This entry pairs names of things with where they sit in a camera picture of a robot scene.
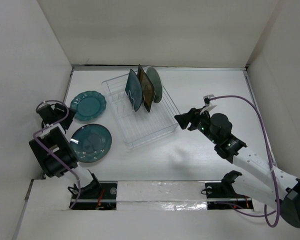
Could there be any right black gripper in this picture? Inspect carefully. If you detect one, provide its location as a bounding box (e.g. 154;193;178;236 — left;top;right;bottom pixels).
174;106;219;145

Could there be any scalloped teal round plate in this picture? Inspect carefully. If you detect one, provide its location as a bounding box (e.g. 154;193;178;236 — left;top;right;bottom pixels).
69;90;107;123

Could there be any dark teal floral round plate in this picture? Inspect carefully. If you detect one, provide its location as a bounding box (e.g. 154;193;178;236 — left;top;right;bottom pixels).
69;123;112;164

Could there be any black yellow square plate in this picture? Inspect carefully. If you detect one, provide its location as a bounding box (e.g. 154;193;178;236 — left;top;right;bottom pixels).
137;65;155;113

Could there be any light green floral round plate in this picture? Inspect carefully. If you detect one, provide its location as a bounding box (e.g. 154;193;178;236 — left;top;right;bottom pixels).
146;66;163;104

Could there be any dark teal square plate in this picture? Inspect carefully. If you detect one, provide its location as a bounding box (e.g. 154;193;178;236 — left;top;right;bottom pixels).
125;69;143;112

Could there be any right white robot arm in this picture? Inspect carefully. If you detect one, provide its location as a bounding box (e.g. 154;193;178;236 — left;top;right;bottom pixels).
174;107;300;228

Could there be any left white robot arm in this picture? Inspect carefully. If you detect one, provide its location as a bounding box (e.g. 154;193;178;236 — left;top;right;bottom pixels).
29;100;102;199

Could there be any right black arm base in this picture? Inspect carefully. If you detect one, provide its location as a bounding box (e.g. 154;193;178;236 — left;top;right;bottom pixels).
200;170;254;210

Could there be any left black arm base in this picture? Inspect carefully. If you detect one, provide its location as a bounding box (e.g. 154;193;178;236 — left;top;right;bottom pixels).
68;181;118;211

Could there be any white taped front bar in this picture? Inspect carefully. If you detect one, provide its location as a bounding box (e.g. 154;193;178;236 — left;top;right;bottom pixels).
116;181;208;211

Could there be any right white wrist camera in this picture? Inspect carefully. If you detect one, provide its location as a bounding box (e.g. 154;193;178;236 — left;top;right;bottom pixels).
199;94;216;115

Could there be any clear wire dish rack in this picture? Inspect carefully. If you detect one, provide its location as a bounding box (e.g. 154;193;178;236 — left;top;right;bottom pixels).
101;74;180;149

